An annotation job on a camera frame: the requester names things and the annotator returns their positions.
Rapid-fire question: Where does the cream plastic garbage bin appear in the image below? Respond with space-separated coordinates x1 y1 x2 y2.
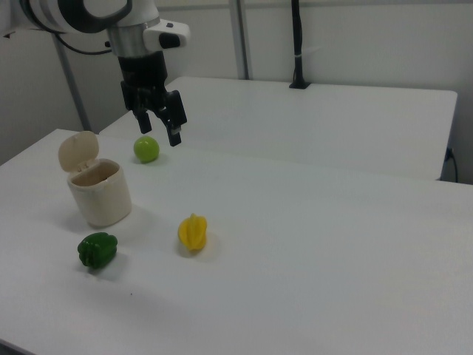
66 158 133 228

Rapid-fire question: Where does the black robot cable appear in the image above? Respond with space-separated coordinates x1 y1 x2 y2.
54 31 112 55

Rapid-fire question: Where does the black camera pole with clamp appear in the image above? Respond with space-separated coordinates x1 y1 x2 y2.
288 0 311 89

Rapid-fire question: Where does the light green toy apple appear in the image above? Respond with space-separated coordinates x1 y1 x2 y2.
133 135 161 164

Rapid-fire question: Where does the white table with rounded corners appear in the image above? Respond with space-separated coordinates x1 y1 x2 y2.
98 76 458 182

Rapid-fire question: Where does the yellow toy starfruit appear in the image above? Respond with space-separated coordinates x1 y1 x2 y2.
177 213 208 253

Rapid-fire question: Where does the dark green toy bell pepper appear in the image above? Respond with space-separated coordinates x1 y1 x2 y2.
77 231 119 270

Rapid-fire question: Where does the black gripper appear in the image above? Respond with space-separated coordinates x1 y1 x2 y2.
118 51 188 147

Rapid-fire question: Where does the grey aluminium frame post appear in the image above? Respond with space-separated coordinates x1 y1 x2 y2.
51 35 101 135
228 0 253 81

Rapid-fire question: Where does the cream hinged bin lid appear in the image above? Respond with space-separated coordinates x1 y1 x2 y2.
58 130 100 173

